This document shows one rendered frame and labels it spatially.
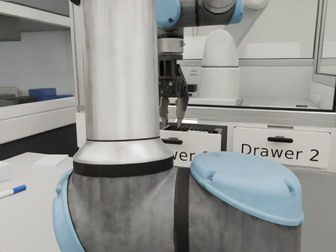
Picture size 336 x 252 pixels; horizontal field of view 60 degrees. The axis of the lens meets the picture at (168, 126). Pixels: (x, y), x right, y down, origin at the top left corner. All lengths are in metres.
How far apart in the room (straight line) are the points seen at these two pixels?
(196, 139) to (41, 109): 0.93
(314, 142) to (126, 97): 0.78
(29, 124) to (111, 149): 1.25
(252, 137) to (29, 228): 0.69
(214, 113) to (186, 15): 0.41
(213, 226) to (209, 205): 0.02
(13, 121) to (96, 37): 1.18
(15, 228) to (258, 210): 0.62
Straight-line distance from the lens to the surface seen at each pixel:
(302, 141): 1.01
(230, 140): 1.03
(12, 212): 0.88
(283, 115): 1.00
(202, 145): 0.89
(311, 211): 1.11
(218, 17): 0.72
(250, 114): 1.00
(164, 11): 0.71
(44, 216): 0.82
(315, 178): 1.06
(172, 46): 0.82
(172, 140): 0.88
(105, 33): 0.32
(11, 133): 1.47
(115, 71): 0.31
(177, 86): 0.81
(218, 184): 0.28
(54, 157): 1.24
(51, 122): 1.65
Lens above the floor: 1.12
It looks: 11 degrees down
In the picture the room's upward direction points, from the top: straight up
